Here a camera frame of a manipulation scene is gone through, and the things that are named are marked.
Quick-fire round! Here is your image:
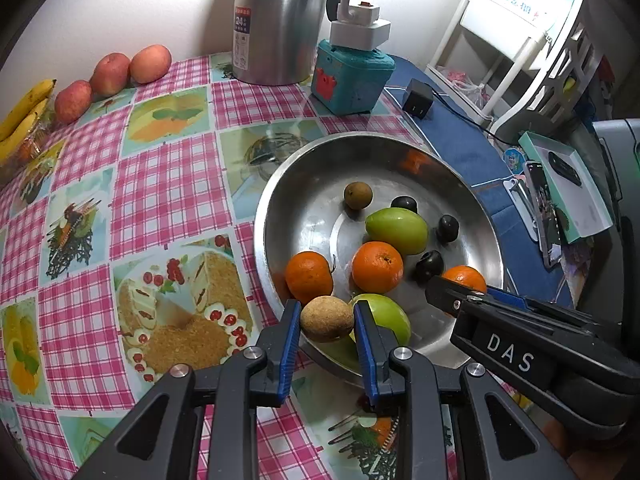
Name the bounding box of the teal phone box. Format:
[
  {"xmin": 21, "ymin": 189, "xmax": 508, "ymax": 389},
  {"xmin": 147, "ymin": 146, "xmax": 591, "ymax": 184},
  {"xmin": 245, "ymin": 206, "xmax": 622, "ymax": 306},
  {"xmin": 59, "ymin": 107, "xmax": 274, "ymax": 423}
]
[{"xmin": 517, "ymin": 131, "xmax": 615, "ymax": 245}]

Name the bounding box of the steel bowl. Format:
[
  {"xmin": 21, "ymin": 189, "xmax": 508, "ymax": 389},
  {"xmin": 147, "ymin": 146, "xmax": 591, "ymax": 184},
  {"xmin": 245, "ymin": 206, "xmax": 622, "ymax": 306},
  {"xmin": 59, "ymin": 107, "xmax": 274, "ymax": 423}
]
[{"xmin": 253, "ymin": 131, "xmax": 505, "ymax": 378}]

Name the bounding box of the teal plastic box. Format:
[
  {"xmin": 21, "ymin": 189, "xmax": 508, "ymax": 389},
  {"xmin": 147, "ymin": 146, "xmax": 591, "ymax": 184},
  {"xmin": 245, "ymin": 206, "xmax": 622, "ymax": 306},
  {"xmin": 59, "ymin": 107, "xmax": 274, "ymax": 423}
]
[{"xmin": 311, "ymin": 39, "xmax": 396, "ymax": 115}]

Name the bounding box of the white rack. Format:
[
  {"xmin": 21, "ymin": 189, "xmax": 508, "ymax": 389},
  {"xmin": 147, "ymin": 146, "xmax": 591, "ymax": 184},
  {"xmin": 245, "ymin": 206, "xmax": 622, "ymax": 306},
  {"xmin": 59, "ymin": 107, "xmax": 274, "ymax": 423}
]
[{"xmin": 425, "ymin": 0, "xmax": 606, "ymax": 133}]

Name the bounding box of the round green apple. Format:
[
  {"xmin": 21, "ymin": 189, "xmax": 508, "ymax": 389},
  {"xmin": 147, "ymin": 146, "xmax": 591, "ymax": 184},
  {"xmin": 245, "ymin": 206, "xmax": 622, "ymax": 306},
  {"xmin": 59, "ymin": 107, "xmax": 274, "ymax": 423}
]
[{"xmin": 347, "ymin": 293, "xmax": 412, "ymax": 346}]

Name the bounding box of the brown round fruit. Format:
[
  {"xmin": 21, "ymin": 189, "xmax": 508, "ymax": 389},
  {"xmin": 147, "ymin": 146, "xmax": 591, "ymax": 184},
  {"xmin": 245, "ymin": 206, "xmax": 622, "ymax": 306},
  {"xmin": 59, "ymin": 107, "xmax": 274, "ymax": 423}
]
[{"xmin": 343, "ymin": 181, "xmax": 374, "ymax": 211}]

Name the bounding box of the white charger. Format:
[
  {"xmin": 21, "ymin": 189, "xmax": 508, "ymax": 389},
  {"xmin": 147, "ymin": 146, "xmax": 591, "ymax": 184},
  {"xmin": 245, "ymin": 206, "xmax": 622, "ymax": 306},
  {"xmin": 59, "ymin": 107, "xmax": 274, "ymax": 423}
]
[{"xmin": 330, "ymin": 0, "xmax": 392, "ymax": 52}]

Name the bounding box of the clear glass bowl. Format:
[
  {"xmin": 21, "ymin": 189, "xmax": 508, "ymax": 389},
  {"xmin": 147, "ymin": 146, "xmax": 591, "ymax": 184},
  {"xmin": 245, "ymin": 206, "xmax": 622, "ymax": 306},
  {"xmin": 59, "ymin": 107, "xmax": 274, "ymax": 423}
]
[{"xmin": 0, "ymin": 112, "xmax": 56, "ymax": 186}]

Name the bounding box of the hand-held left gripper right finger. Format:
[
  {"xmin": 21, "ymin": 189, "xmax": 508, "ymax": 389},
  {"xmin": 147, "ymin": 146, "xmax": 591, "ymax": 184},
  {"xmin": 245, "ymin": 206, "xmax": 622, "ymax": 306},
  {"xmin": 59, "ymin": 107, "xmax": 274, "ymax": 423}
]
[{"xmin": 352, "ymin": 300, "xmax": 576, "ymax": 480}]

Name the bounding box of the steel thermos jug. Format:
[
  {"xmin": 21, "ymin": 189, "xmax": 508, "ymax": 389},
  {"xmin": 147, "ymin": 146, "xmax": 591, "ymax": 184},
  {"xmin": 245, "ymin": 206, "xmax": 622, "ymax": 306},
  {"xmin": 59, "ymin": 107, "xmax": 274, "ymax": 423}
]
[{"xmin": 231, "ymin": 0, "xmax": 363, "ymax": 87}]

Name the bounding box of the pink plastic bag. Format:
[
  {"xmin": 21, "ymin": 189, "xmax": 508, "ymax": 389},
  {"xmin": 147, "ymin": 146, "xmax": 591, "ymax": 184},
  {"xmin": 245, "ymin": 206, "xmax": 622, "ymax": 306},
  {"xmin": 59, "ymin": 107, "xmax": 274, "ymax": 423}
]
[{"xmin": 435, "ymin": 65, "xmax": 488, "ymax": 111}]

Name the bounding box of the small tan round fruit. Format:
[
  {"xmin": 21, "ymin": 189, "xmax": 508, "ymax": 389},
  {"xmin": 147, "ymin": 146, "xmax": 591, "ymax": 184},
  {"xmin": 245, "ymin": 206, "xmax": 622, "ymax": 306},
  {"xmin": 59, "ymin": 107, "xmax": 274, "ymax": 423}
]
[{"xmin": 300, "ymin": 296, "xmax": 355, "ymax": 343}]

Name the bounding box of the black power adapter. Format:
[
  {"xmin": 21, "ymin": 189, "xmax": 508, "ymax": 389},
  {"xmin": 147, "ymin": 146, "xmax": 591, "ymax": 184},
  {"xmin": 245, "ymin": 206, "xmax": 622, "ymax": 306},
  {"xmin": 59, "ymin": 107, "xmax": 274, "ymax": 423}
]
[{"xmin": 402, "ymin": 78, "xmax": 435, "ymax": 121}]

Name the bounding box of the red apple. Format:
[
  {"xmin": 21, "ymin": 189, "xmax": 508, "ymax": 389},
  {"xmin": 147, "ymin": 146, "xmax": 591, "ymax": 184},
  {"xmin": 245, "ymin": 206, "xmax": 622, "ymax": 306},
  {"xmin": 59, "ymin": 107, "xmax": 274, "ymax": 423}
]
[
  {"xmin": 90, "ymin": 53, "xmax": 132, "ymax": 98},
  {"xmin": 54, "ymin": 80, "xmax": 93, "ymax": 124},
  {"xmin": 130, "ymin": 44, "xmax": 172, "ymax": 85}
]

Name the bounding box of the phone with printed case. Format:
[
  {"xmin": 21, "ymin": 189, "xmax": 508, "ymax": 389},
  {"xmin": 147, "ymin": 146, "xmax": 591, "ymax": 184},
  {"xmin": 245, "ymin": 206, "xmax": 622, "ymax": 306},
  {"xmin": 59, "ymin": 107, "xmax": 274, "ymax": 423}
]
[{"xmin": 522, "ymin": 160, "xmax": 563, "ymax": 268}]

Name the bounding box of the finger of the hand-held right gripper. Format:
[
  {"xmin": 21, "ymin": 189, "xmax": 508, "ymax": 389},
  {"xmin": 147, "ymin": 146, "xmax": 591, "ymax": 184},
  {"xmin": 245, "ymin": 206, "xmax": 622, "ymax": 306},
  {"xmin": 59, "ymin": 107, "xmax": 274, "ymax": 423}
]
[
  {"xmin": 425, "ymin": 275, "xmax": 483, "ymax": 317},
  {"xmin": 484, "ymin": 284, "xmax": 532, "ymax": 312}
]

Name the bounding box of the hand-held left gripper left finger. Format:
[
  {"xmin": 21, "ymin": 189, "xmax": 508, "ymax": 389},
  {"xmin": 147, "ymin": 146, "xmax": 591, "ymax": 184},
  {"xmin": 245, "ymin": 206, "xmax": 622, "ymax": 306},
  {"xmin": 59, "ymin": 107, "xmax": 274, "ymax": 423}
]
[{"xmin": 75, "ymin": 299, "xmax": 303, "ymax": 480}]

